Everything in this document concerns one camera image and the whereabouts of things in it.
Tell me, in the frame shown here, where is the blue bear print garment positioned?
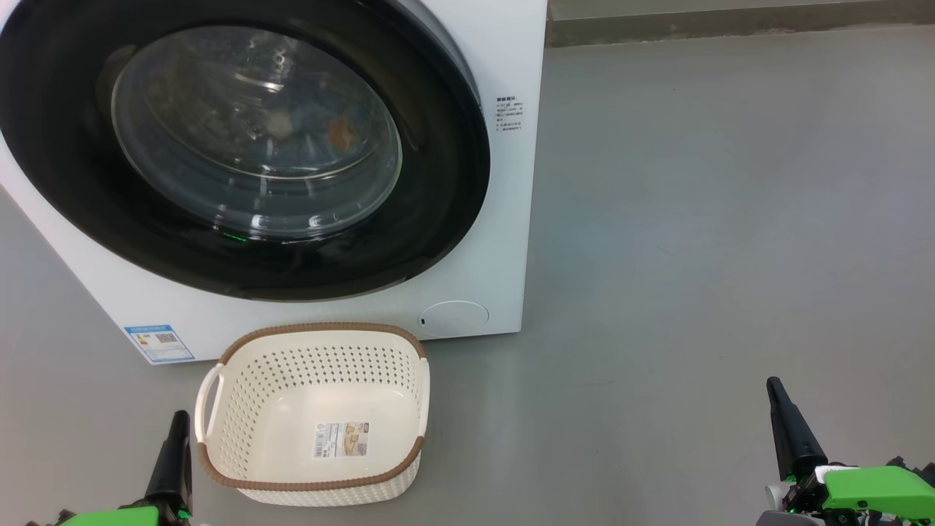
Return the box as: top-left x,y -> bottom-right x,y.
292,88 -> 381,158

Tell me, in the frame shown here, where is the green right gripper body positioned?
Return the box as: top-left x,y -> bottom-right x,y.
756,462 -> 935,526

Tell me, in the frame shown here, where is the black round glass washer door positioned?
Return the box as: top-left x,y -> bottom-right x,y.
0,0 -> 492,302

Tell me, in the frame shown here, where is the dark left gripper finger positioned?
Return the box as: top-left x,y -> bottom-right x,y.
145,411 -> 193,512

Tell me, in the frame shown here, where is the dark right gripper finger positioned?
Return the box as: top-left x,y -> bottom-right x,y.
766,377 -> 828,483

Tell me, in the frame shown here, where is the blue energy label sticker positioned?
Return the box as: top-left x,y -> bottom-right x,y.
124,324 -> 196,364

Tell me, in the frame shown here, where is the white basket product label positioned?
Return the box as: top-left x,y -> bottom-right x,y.
314,421 -> 371,460

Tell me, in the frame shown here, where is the black text print label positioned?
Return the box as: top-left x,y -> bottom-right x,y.
495,95 -> 524,132

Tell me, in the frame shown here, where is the cream basket with brown rim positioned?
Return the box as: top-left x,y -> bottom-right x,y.
194,322 -> 431,507

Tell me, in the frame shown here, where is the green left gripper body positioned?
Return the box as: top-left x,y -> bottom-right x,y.
55,501 -> 194,526

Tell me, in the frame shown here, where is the white front-load washing machine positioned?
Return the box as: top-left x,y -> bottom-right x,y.
0,0 -> 549,365

